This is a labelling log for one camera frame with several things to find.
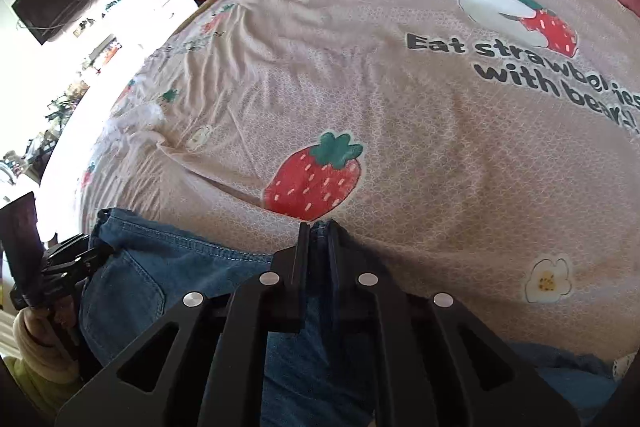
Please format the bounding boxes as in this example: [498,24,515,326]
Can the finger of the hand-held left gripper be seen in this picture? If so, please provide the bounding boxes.
[75,232,121,283]

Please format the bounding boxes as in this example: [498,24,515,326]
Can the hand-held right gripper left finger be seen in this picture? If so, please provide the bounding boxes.
[55,222,311,427]

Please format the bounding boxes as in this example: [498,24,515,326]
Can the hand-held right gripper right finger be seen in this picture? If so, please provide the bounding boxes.
[326,219,571,427]

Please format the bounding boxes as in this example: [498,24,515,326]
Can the blue denim pants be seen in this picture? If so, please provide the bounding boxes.
[77,207,621,427]

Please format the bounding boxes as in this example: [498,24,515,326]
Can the person's left forearm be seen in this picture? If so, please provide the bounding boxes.
[0,307,86,423]

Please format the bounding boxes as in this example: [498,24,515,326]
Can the cluttered white desk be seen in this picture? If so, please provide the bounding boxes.
[0,27,151,188]

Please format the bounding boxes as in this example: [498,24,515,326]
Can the pink strawberry printed quilt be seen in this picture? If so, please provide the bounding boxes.
[75,0,640,368]

